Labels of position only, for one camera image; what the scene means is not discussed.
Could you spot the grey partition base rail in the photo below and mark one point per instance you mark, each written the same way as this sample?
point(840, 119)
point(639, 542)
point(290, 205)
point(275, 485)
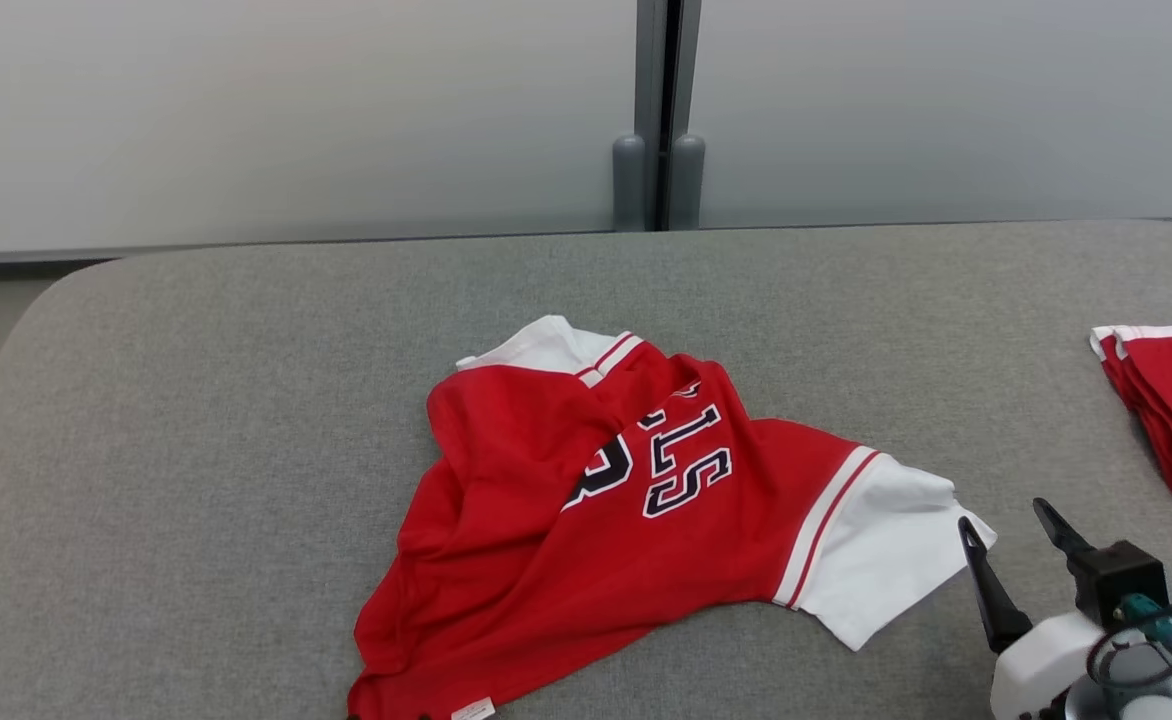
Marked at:
point(246, 245)

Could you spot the grey metal partition post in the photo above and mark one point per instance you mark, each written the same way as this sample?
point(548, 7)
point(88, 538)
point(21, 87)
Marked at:
point(658, 100)

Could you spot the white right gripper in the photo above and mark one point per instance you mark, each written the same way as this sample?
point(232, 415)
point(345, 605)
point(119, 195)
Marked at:
point(1041, 670)

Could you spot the red and white jersey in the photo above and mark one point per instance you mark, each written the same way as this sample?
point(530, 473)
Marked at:
point(526, 520)

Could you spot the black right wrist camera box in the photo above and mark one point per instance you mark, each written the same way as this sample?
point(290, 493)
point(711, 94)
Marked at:
point(1121, 580)

